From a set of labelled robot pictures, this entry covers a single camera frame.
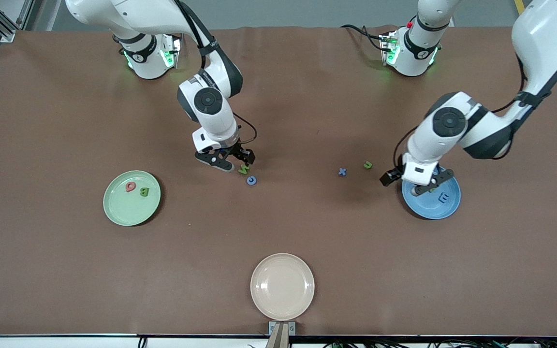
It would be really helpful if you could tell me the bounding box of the aluminium frame profile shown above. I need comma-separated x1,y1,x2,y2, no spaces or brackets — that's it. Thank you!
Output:
0,0,35,43

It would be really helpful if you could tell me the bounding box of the white table edge rail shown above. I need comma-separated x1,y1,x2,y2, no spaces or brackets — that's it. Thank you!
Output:
0,333,557,348

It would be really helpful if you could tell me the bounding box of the light blue round plate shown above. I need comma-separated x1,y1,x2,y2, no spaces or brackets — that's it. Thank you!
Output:
401,166,461,220

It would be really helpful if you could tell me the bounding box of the metal bracket with post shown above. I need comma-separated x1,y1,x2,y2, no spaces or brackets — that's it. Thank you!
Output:
268,321,297,348

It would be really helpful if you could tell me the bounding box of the brown table mat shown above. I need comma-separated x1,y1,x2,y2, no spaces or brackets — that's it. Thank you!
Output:
0,25,557,336

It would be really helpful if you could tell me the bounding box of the mint green round plate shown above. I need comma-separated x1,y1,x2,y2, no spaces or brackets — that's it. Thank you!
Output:
103,170,162,227

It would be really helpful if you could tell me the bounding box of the black base power cable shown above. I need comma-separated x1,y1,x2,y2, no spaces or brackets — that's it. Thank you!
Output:
340,23,386,51

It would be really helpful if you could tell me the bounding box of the beige round plate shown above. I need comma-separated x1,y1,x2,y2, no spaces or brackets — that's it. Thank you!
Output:
250,253,316,321

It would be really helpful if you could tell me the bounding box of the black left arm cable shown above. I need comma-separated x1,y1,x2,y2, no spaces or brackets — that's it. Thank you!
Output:
394,48,550,171

